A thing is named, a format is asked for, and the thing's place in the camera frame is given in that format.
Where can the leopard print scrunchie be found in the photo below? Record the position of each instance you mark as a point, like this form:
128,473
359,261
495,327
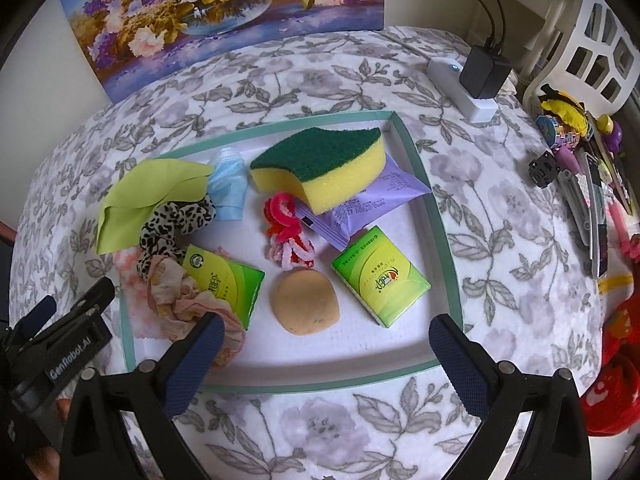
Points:
170,220

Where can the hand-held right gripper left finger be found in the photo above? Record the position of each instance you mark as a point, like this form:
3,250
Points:
195,365

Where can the pink floral scrunchie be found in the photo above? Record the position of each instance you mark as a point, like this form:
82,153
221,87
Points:
175,285

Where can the white power strip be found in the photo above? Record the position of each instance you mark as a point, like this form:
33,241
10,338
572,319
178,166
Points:
442,67

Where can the purple wipes packet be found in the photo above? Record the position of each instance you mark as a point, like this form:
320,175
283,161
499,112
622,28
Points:
390,185

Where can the flower painting canvas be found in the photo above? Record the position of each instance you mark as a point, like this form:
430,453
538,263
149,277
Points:
200,10

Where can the yellow and black hair clip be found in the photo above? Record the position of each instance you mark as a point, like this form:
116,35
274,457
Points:
567,110

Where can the white lattice basket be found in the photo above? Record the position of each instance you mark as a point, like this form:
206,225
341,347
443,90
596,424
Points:
565,77

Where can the pink cone trinket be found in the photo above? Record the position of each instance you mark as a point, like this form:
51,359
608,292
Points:
567,159

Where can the green tea box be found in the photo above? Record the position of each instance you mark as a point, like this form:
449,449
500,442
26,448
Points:
225,280

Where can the grey floral blanket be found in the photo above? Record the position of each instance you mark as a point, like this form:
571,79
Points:
500,210

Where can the grey hair clip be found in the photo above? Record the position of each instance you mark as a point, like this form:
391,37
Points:
577,205

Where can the black power adapter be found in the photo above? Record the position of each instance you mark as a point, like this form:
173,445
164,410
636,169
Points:
485,72

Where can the tan round cookie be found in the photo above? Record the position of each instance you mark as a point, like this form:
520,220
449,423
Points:
305,302

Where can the teal shallow cardboard box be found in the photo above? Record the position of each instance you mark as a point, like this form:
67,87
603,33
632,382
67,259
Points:
380,345

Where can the white wooden shelf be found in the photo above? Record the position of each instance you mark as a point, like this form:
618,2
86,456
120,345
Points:
550,15

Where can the green tissue pack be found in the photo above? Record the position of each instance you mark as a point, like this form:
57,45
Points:
380,275

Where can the pink hair clip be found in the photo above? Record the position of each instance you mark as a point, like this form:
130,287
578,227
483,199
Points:
622,230

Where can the purple duck toy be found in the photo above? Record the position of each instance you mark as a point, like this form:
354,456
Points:
611,132

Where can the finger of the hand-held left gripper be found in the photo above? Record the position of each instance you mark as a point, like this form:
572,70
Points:
87,302
37,312

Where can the yellow and green sponge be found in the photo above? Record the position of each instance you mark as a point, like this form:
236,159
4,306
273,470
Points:
325,180

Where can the blue face mask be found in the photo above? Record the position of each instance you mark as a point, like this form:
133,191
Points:
227,190

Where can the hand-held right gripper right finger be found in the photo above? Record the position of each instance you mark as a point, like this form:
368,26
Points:
460,365

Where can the light green cloth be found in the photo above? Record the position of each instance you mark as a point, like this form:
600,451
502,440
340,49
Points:
135,200

